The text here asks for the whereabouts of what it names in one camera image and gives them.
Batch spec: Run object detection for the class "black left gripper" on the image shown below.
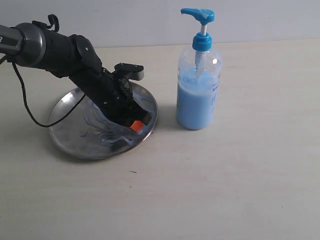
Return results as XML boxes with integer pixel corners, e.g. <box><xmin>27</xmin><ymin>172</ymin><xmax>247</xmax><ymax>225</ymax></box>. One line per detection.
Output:
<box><xmin>79</xmin><ymin>69</ymin><xmax>152</xmax><ymax>132</ymax></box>

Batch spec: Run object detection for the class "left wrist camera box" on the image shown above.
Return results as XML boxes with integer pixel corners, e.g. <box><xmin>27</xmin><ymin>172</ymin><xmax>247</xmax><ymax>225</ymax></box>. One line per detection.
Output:
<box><xmin>113</xmin><ymin>62</ymin><xmax>145</xmax><ymax>81</ymax></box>

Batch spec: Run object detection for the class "round steel plate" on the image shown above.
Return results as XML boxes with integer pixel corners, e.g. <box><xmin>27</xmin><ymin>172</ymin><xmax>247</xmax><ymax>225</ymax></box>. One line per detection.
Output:
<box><xmin>48</xmin><ymin>83</ymin><xmax>154</xmax><ymax>160</ymax></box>

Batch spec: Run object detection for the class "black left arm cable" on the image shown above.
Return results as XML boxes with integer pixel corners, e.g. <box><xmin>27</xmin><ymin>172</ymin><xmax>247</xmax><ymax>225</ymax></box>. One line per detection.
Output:
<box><xmin>0</xmin><ymin>54</ymin><xmax>86</xmax><ymax>128</ymax></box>

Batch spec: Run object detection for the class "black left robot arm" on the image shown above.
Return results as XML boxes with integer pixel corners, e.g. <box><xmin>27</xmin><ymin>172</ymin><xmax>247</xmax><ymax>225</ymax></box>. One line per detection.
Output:
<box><xmin>0</xmin><ymin>21</ymin><xmax>152</xmax><ymax>127</ymax></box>

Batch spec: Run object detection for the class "clear pump bottle blue lotion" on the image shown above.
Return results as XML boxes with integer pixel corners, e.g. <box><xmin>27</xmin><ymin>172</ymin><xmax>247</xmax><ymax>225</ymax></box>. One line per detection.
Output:
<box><xmin>176</xmin><ymin>8</ymin><xmax>223</xmax><ymax>130</ymax></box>

